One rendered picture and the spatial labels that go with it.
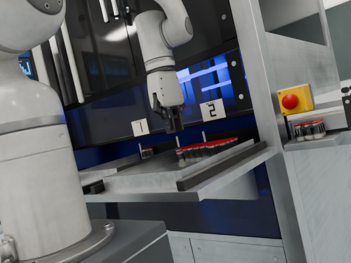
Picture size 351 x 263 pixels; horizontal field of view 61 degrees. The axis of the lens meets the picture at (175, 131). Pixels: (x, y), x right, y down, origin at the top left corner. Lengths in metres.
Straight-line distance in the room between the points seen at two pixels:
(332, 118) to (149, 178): 0.55
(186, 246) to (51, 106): 0.86
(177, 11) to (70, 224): 0.56
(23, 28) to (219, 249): 0.91
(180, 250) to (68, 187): 0.83
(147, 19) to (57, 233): 0.59
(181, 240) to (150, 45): 0.73
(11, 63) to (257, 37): 0.62
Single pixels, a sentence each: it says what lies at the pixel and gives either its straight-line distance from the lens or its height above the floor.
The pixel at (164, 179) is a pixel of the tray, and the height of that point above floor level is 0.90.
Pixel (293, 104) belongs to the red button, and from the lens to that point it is 0.83.
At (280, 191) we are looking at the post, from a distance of 0.93.
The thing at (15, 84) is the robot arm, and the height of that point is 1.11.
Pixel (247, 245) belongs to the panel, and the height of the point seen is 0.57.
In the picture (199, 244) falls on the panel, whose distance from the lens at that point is 1.16.
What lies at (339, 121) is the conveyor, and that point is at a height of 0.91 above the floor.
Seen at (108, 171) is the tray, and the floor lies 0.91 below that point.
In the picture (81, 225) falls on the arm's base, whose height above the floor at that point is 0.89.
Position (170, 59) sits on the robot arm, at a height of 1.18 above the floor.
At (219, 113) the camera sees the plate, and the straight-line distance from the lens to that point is 0.96.
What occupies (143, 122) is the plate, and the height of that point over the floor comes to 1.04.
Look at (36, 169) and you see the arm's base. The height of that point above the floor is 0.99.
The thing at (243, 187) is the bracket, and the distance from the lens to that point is 0.87.
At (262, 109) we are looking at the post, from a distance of 0.89.
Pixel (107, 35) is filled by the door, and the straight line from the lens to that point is 1.31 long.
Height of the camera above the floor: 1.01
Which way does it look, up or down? 2 degrees down
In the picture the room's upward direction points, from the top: 13 degrees counter-clockwise
